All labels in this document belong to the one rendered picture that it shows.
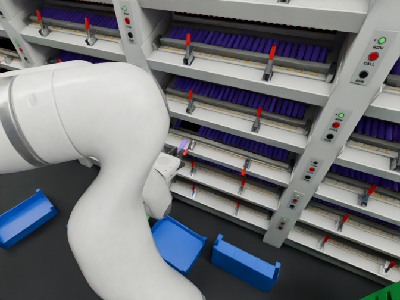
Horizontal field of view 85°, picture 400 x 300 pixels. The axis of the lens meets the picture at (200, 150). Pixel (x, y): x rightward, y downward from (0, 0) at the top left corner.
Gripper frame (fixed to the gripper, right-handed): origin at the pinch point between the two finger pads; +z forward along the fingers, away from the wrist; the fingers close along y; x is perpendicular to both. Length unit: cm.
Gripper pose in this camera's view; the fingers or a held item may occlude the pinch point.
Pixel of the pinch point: (177, 153)
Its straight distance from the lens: 85.2
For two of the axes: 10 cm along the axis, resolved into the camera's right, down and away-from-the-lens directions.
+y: -9.0, -2.9, 3.1
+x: -0.6, 8.1, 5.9
